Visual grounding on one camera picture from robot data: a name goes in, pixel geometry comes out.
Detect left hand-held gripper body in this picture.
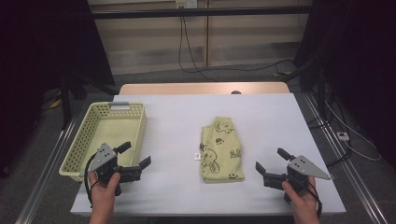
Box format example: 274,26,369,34
88,143,144,197

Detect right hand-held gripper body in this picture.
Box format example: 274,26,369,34
262,154,332,203

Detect yellow-green perforated plastic basket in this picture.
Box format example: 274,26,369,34
59,101,148,183

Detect yellow-green printed pants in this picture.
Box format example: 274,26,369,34
194,116,246,184

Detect person's right hand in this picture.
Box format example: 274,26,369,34
281,175,320,218

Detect person's left hand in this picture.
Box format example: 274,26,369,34
88,171,121,216

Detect black metal stand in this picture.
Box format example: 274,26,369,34
58,69,120,131

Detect wooden table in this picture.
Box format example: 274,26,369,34
119,81,290,96

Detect dark curtain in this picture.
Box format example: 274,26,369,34
292,0,396,161
0,0,116,179

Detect black horizontal metal bar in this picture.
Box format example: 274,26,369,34
92,5,312,21

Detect left hand-held gripper black cable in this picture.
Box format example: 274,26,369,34
83,152,101,209

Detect hand-held gripper black cable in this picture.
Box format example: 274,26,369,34
83,152,101,209
306,179,323,218

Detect right hand-held gripper black cable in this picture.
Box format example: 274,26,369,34
306,179,323,218

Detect black floor cable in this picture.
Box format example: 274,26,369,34
306,115,353,168

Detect metal floor rail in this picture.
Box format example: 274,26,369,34
303,92,389,224
14,115,79,224

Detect white floor cable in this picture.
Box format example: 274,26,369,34
323,101,383,162

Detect black wall cable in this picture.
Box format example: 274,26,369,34
177,15,219,83
181,17,294,73

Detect white wall socket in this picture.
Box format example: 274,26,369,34
175,0,199,9

